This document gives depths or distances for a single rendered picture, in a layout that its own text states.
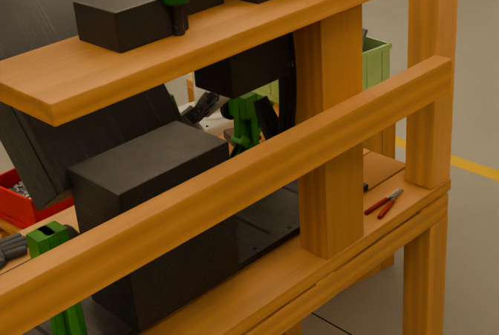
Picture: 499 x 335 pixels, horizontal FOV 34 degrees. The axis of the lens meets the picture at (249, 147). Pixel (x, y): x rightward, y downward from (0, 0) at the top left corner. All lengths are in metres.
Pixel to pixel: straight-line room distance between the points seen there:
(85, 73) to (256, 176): 0.43
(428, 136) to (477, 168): 2.08
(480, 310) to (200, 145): 1.81
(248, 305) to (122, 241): 0.51
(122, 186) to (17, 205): 0.81
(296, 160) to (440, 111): 0.62
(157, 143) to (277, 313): 0.48
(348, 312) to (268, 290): 1.38
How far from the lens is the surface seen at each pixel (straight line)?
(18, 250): 2.14
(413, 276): 2.49
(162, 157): 1.74
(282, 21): 1.59
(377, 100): 1.88
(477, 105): 5.00
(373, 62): 3.10
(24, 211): 2.41
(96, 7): 1.48
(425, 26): 2.13
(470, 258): 3.61
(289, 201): 2.21
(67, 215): 2.28
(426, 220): 2.33
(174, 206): 1.50
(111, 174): 1.71
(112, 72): 1.38
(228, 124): 2.73
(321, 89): 1.80
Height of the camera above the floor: 2.02
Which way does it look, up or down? 26 degrees down
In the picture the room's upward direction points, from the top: 4 degrees counter-clockwise
